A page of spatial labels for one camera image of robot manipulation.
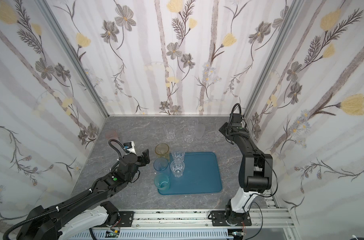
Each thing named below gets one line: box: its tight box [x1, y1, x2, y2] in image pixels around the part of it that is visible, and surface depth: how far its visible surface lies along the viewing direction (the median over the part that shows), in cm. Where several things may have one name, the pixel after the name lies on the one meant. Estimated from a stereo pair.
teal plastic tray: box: [157, 152, 222, 195], surface depth 90 cm
